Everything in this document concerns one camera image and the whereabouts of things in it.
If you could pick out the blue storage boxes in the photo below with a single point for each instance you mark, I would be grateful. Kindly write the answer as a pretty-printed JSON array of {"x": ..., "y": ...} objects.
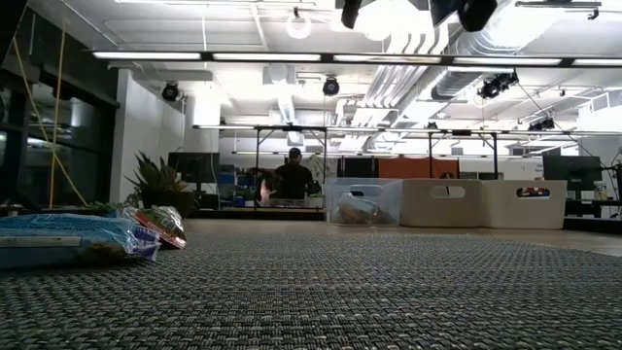
[{"x": 226, "y": 179}]

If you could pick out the black round spotlight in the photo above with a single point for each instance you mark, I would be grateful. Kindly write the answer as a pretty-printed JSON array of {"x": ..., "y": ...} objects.
[
  {"x": 331, "y": 87},
  {"x": 170, "y": 92}
]

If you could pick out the grey plastic bin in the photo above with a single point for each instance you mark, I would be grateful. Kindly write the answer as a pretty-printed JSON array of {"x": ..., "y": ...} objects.
[{"x": 461, "y": 214}]

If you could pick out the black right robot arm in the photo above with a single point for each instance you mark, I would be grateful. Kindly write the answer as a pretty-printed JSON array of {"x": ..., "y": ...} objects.
[{"x": 476, "y": 12}]

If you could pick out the pink red granola bar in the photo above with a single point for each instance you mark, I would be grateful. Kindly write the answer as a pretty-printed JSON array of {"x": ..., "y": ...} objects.
[{"x": 165, "y": 223}]

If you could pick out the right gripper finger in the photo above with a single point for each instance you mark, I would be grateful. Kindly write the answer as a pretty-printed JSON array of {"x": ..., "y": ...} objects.
[{"x": 351, "y": 12}]

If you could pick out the clear plastic bin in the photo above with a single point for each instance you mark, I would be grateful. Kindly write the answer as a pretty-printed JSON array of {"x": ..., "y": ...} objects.
[{"x": 393, "y": 204}]

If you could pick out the long ceiling light strip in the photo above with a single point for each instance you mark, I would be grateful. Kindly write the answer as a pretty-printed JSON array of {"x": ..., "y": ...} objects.
[{"x": 267, "y": 57}]

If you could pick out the white plastic bin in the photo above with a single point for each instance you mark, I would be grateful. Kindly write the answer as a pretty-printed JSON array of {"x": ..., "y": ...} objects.
[{"x": 500, "y": 214}]

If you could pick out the silver ventilation duct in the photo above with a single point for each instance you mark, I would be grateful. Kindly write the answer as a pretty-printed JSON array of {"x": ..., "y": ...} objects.
[{"x": 452, "y": 82}]

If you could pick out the person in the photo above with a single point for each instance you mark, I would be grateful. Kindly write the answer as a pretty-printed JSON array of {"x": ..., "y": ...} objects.
[{"x": 294, "y": 180}]

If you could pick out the black monitor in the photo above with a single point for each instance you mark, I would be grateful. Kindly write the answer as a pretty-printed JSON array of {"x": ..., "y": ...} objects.
[
  {"x": 194, "y": 167},
  {"x": 571, "y": 170},
  {"x": 359, "y": 167}
]

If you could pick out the grey woven placemat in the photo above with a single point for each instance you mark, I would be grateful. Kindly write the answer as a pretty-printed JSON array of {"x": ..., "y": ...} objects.
[{"x": 437, "y": 301}]

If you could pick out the small pale bottle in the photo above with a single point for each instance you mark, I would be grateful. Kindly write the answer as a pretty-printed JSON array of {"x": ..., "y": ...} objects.
[{"x": 600, "y": 190}]

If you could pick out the potted succulent plant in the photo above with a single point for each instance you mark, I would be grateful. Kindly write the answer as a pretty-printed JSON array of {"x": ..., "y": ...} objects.
[{"x": 160, "y": 187}]

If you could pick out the black workstation frame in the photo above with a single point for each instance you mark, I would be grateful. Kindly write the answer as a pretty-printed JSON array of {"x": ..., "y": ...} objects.
[
  {"x": 461, "y": 132},
  {"x": 291, "y": 129}
]

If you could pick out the black desk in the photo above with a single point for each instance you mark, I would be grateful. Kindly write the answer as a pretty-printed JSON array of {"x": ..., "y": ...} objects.
[{"x": 583, "y": 206}]

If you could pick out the reddish brown granola bar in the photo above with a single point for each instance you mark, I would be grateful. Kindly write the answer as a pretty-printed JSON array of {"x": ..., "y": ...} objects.
[{"x": 359, "y": 219}]

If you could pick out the round pendant lamp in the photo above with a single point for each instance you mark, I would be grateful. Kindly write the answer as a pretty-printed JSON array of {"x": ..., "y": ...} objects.
[{"x": 298, "y": 36}]

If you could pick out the orange partition panel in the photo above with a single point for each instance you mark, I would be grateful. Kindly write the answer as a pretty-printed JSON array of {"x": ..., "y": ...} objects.
[{"x": 418, "y": 167}]

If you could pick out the black spotlight cluster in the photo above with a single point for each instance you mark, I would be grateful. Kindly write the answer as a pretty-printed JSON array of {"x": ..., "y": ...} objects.
[
  {"x": 491, "y": 88},
  {"x": 542, "y": 125}
]

